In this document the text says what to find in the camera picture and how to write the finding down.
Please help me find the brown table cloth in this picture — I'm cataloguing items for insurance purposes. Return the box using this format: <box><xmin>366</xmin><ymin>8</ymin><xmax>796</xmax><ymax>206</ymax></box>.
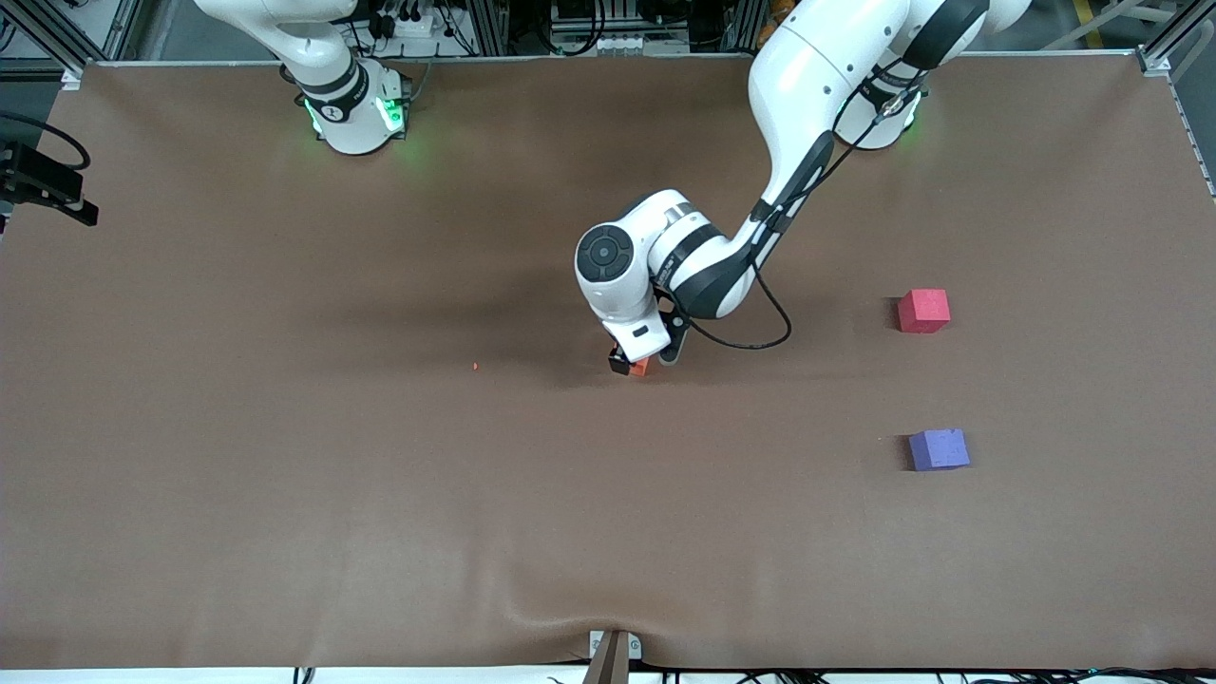
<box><xmin>0</xmin><ymin>55</ymin><xmax>1216</xmax><ymax>671</ymax></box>

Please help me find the red foam block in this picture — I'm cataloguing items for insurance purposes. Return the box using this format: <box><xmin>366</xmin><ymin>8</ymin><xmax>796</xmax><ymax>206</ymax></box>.
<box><xmin>896</xmin><ymin>288</ymin><xmax>952</xmax><ymax>334</ymax></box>

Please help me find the purple foam block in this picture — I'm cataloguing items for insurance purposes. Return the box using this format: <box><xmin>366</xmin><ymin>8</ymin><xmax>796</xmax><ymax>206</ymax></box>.
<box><xmin>907</xmin><ymin>427</ymin><xmax>972</xmax><ymax>473</ymax></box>

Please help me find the white terminal block row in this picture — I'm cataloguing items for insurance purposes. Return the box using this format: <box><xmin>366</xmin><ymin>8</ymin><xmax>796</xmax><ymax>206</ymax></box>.
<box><xmin>594</xmin><ymin>33</ymin><xmax>692</xmax><ymax>57</ymax></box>

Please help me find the white power strip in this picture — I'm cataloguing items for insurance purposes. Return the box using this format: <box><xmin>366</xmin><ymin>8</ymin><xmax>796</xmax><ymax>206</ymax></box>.
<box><xmin>375</xmin><ymin>8</ymin><xmax>440</xmax><ymax>41</ymax></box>

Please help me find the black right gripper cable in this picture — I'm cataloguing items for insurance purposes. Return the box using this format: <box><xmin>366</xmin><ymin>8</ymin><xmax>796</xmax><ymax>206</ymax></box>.
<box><xmin>0</xmin><ymin>111</ymin><xmax>93</xmax><ymax>173</ymax></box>

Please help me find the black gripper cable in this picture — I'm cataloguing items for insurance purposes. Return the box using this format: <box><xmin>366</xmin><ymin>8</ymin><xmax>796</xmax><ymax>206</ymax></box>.
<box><xmin>678</xmin><ymin>81</ymin><xmax>928</xmax><ymax>352</ymax></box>
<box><xmin>0</xmin><ymin>111</ymin><xmax>93</xmax><ymax>173</ymax></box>

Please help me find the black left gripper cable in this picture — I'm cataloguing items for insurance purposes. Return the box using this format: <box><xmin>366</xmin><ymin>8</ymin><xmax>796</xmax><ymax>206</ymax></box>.
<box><xmin>678</xmin><ymin>81</ymin><xmax>928</xmax><ymax>352</ymax></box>

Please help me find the aluminium frame strut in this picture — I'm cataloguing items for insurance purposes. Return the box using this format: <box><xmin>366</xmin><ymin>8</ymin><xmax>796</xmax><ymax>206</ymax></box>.
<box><xmin>8</xmin><ymin>0</ymin><xmax>96</xmax><ymax>92</ymax></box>
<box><xmin>1135</xmin><ymin>0</ymin><xmax>1216</xmax><ymax>77</ymax></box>

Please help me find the grey metal bracket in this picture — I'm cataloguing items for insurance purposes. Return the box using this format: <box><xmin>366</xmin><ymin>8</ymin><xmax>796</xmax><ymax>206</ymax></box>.
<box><xmin>588</xmin><ymin>630</ymin><xmax>643</xmax><ymax>662</ymax></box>

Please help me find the brown post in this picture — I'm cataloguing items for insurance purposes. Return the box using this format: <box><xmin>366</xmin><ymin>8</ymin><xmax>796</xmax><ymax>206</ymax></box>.
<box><xmin>581</xmin><ymin>632</ymin><xmax>632</xmax><ymax>684</ymax></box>

